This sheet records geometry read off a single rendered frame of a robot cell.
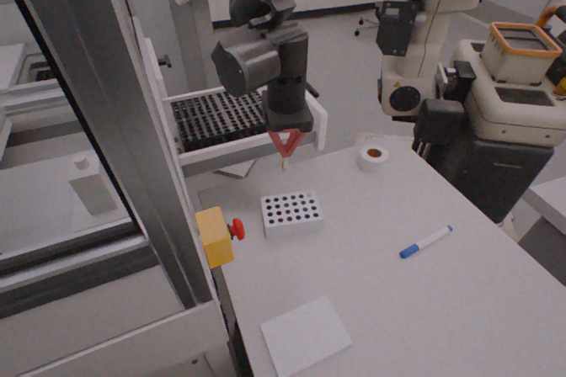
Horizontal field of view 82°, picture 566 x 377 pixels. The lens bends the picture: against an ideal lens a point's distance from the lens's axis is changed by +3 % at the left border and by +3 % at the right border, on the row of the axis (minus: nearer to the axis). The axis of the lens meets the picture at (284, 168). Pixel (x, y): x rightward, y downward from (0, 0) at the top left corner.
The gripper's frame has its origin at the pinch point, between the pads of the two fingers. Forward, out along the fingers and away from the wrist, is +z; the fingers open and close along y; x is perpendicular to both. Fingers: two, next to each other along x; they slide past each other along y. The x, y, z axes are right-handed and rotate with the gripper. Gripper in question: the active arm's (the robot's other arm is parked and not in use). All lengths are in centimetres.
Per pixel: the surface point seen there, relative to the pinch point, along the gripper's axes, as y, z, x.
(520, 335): 27.7, 22.4, 34.8
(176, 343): 23.3, 12.2, -19.1
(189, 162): -12.0, 10.2, -18.4
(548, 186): -2, 21, 65
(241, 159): -14.3, 12.7, -7.7
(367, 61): -227, 90, 118
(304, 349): 24.2, 21.0, -1.3
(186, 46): -121, 26, -27
